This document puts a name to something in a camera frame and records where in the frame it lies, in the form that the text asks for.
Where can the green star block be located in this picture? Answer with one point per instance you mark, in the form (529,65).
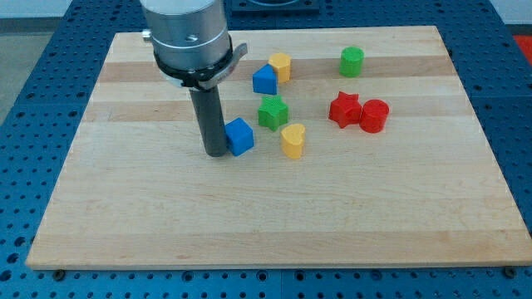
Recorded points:
(273,112)

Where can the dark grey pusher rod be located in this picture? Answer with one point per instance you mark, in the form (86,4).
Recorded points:
(210,118)

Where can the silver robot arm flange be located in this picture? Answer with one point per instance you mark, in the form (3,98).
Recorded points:
(191,41)

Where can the red star block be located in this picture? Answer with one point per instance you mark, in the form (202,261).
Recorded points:
(345,109)

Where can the yellow heart block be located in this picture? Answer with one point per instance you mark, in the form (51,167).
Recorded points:
(293,140)

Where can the red cylinder block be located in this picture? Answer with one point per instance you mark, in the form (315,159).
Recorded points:
(374,115)

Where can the blue triangle block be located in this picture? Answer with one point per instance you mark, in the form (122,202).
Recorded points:
(265,81)

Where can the green cylinder block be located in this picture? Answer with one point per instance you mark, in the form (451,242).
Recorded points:
(351,61)

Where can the blue cube block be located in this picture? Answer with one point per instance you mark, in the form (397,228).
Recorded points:
(240,136)

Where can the wooden board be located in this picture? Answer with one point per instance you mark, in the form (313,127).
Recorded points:
(137,191)

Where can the yellow hexagon block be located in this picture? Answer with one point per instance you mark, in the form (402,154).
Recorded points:
(281,64)

